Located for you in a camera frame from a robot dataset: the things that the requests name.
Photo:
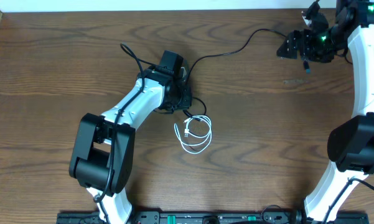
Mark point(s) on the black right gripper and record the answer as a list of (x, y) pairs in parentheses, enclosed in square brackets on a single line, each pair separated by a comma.
[(305, 51)]

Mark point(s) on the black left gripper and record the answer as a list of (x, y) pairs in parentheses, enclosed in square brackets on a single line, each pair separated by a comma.
[(187, 102)]

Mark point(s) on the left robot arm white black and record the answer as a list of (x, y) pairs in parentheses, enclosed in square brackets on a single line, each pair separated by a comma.
[(102, 156)]

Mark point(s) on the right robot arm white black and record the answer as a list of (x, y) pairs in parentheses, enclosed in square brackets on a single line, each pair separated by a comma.
[(350, 147)]

